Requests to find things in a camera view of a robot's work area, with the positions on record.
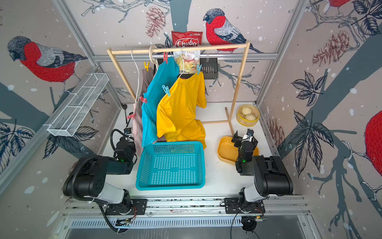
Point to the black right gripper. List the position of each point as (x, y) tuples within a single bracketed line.
[(238, 140)]

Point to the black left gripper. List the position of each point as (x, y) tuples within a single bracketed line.
[(122, 140)]

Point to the yellow t-shirt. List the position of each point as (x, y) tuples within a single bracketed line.
[(176, 114)]

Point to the white wire hanger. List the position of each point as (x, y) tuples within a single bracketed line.
[(188, 61)]

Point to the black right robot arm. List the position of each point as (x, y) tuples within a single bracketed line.
[(270, 176)]

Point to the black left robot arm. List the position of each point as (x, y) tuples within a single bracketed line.
[(87, 181)]

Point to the yellow bowl with buns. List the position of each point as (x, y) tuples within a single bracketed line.
[(248, 115)]

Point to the yellow plastic tray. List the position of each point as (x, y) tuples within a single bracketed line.
[(226, 150)]

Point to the red clothespin on pink shirt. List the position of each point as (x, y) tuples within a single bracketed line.
[(131, 116)]

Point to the teal plastic laundry basket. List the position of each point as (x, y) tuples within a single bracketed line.
[(172, 166)]

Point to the red clothespin lower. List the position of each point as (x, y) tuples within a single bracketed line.
[(143, 100)]

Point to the pink-grey t-shirt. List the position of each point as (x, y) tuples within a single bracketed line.
[(146, 77)]

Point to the teal t-shirt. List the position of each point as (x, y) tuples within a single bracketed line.
[(166, 75)]

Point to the yellow clothespin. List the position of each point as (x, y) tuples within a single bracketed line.
[(146, 66)]

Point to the red Chuba chips bag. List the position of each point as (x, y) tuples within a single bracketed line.
[(186, 40)]

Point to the wooden clothes rack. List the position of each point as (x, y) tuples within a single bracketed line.
[(229, 112)]

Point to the white wire wall shelf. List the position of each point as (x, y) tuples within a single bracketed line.
[(80, 103)]

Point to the black wall basket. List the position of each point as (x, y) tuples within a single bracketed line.
[(209, 69)]

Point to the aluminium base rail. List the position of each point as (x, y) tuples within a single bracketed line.
[(186, 212)]

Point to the wooden ring hanger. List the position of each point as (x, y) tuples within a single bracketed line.
[(151, 53)]

